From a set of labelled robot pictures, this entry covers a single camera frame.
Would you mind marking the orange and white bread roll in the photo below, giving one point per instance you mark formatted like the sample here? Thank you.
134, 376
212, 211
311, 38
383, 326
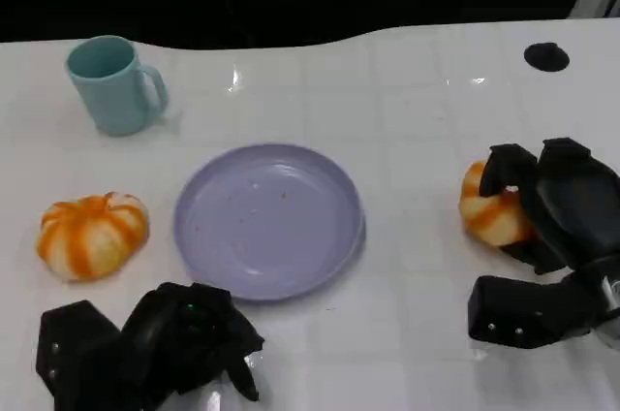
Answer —
489, 222
92, 236

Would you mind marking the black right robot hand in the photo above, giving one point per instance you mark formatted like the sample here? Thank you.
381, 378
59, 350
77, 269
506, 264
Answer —
576, 207

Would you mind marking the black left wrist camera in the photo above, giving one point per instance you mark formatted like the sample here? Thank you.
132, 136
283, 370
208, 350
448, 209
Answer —
77, 353

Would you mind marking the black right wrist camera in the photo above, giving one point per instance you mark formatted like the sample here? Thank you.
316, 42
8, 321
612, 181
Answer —
518, 309

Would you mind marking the lilac plate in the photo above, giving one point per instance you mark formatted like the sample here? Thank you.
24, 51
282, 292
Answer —
266, 222

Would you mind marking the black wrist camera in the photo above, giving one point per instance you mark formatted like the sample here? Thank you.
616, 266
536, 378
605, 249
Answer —
518, 309
77, 353

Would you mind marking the pale green mug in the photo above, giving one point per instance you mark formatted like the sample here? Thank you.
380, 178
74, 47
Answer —
114, 88

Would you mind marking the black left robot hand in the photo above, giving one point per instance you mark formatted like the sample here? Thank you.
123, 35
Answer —
174, 338

